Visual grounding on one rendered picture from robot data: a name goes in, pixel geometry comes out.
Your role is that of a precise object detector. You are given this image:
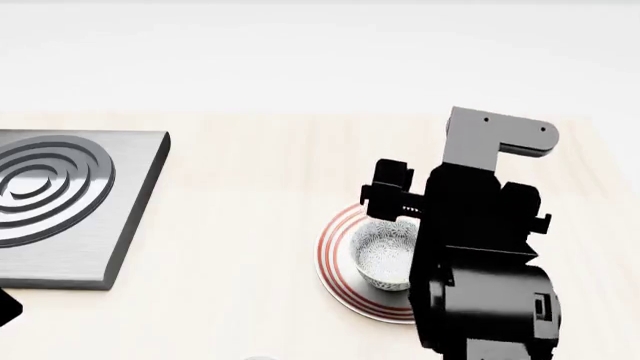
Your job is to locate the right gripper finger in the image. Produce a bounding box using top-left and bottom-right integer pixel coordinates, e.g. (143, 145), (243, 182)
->
(359, 158), (426, 223)
(499, 180), (553, 236)

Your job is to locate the white patterned bowl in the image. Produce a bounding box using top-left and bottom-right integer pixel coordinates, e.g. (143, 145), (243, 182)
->
(349, 218), (422, 294)

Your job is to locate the white plate with red rings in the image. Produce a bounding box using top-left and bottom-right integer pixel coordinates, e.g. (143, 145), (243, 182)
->
(314, 203), (419, 325)

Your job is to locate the grey metal stove burner plate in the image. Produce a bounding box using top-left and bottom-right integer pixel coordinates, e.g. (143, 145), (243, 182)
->
(0, 129), (172, 291)

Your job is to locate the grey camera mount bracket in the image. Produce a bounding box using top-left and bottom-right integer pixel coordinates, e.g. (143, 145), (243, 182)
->
(441, 105), (560, 171)

